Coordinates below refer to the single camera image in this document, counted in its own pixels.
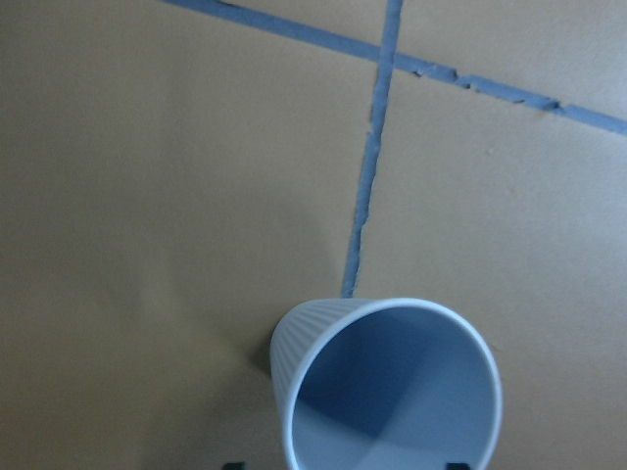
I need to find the light blue ribbed cup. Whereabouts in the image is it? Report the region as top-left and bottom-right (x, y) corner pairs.
(269, 298), (504, 469)

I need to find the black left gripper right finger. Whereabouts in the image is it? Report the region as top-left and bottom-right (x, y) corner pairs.
(447, 462), (471, 470)

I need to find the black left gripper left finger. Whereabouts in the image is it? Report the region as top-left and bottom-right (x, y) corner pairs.
(222, 461), (246, 470)

